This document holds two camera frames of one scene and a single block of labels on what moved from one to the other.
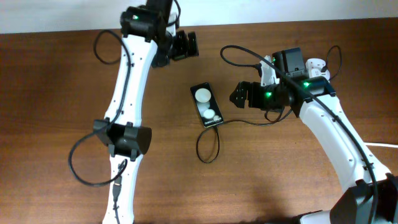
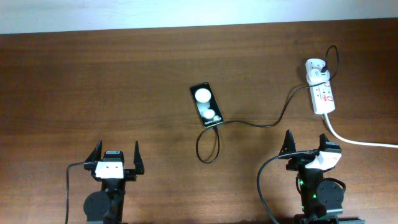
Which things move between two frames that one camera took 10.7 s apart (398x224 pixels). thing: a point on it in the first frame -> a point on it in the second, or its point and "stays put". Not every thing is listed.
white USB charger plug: x=317 y=72 stays put
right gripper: x=254 y=88 -> x=288 y=145
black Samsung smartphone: x=204 y=100 stays put
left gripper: x=183 y=51 -> x=131 y=173
